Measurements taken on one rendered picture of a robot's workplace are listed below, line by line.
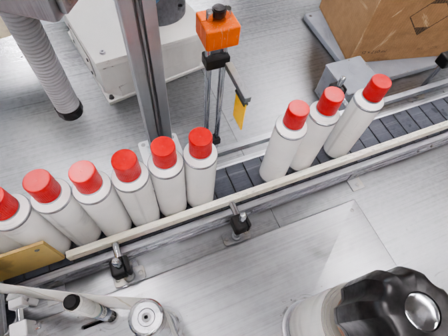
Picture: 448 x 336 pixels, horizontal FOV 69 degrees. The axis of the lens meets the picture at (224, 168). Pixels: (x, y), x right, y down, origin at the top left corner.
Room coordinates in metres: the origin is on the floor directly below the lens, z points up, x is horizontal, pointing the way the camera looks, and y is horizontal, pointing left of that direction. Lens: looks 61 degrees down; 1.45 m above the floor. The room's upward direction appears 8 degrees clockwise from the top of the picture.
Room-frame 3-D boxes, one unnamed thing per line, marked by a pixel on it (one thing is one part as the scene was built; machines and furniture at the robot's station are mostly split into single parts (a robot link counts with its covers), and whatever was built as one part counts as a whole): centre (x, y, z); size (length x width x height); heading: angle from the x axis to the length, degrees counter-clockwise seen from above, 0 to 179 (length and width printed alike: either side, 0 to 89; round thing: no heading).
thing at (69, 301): (0.03, 0.14, 0.97); 0.02 x 0.02 x 0.19
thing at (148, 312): (0.02, 0.06, 0.97); 0.05 x 0.05 x 0.19
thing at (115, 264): (0.11, 0.15, 0.89); 0.06 x 0.03 x 0.12; 29
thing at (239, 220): (0.20, -0.04, 0.89); 0.03 x 0.03 x 0.12; 29
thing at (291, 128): (0.32, -0.10, 0.98); 0.05 x 0.05 x 0.20
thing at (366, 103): (0.40, -0.23, 0.98); 0.05 x 0.05 x 0.20
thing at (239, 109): (0.29, -0.01, 1.09); 0.03 x 0.01 x 0.06; 29
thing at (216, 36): (0.32, 0.02, 1.05); 0.10 x 0.04 x 0.33; 29
